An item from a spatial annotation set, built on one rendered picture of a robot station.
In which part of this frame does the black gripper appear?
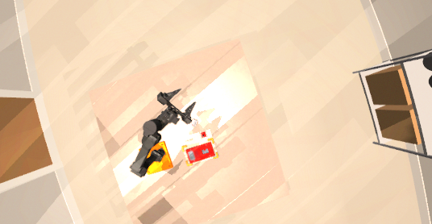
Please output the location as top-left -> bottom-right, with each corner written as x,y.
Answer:
157,88 -> 196,124

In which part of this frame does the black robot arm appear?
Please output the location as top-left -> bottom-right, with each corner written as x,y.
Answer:
130,108 -> 180,177

